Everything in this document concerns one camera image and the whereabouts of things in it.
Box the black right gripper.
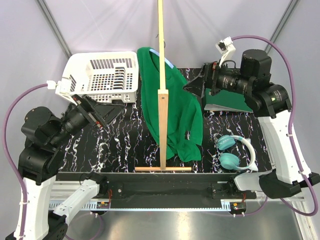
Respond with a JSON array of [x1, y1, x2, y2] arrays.
[[182, 59, 253, 98]]

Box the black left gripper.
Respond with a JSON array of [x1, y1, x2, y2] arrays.
[[50, 91, 127, 146]]

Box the light blue plastic hanger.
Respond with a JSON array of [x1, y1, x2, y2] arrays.
[[149, 48, 175, 69]]

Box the green t shirt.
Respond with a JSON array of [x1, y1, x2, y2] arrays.
[[137, 47, 204, 163]]

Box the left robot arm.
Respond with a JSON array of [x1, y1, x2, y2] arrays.
[[8, 94, 125, 240]]

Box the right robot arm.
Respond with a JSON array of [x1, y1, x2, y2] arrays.
[[183, 49, 320, 199]]

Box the wooden hanger stand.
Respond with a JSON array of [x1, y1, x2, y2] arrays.
[[135, 0, 192, 172]]

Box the white plastic basket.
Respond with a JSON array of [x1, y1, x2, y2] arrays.
[[61, 51, 139, 103]]

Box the black marble pattern mat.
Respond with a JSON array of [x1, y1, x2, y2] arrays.
[[60, 101, 272, 173]]

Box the teal white headphones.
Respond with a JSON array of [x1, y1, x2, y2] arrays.
[[216, 135, 258, 172]]

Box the green ring binder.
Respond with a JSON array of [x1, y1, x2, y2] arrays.
[[202, 75, 253, 113]]

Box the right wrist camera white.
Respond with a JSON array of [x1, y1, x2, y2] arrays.
[[215, 36, 236, 67]]

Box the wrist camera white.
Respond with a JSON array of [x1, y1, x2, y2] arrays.
[[46, 78, 76, 104], [215, 36, 236, 67]]

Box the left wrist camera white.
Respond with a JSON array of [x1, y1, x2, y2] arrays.
[[46, 78, 76, 104]]

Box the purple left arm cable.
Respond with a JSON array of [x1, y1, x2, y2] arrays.
[[1, 83, 50, 238]]

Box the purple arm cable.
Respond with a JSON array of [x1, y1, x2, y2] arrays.
[[231, 34, 320, 216], [1, 83, 50, 238]]

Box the black front rail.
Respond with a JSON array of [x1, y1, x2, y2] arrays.
[[50, 172, 269, 216]]

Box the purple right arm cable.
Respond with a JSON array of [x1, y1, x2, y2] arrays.
[[231, 34, 320, 216]]

